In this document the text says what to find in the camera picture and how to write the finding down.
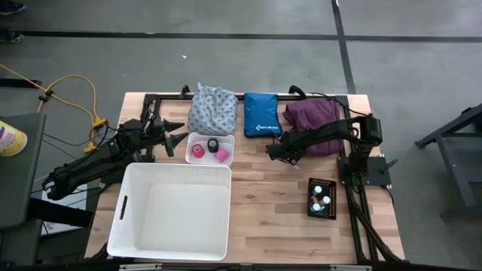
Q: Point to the teal pill bottle white pills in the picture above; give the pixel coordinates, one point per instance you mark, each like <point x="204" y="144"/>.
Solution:
<point x="316" y="207"/>

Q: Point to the yellow white wipes canister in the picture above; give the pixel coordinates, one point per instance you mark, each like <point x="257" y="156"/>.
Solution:
<point x="11" y="139"/>

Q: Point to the large white woven bin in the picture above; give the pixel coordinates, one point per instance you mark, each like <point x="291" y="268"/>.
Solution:
<point x="180" y="214"/>

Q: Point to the black side stand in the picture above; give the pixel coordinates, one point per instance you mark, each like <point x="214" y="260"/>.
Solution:
<point x="467" y="169"/>

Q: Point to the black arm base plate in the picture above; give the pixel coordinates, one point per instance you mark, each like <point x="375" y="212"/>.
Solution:
<point x="376" y="171"/>

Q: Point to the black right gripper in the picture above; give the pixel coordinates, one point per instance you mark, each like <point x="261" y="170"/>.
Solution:
<point x="284" y="148"/>

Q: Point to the grey patterned hospital gown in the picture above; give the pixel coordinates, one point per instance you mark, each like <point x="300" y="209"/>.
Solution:
<point x="212" y="111"/>

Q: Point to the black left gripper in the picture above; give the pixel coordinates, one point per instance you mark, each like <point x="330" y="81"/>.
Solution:
<point x="155" y="130"/>

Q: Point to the small white plastic bin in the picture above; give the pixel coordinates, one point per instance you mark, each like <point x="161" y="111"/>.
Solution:
<point x="226" y="141"/>

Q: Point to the pink bandage roll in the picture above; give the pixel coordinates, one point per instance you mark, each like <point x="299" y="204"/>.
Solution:
<point x="223" y="156"/>

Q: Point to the white paper sheet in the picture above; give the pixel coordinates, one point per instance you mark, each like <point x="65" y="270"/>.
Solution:
<point x="75" y="201"/>

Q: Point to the black mesh basket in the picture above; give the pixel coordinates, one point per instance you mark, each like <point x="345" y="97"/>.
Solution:
<point x="328" y="185"/>

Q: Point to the dark grey side cart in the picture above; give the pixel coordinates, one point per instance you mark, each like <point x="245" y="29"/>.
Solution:
<point x="19" y="180"/>

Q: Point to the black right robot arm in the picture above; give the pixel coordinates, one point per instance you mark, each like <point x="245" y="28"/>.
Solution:
<point x="327" y="130"/>

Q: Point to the black bandage roll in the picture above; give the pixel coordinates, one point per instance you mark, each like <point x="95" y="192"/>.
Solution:
<point x="212" y="150"/>

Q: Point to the purple scrubs cloth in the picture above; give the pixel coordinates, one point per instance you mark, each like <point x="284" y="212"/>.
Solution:
<point x="312" y="113"/>

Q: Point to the red bandage roll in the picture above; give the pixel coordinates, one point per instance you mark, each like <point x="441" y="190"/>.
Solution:
<point x="198" y="155"/>

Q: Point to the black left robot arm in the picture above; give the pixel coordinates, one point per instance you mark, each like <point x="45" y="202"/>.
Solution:
<point x="94" y="165"/>

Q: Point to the person's shoe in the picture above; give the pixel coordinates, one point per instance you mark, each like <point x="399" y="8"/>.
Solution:
<point x="11" y="7"/>
<point x="10" y="36"/>

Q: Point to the blue first aid pouch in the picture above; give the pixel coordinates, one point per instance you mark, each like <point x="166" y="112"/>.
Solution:
<point x="261" y="113"/>

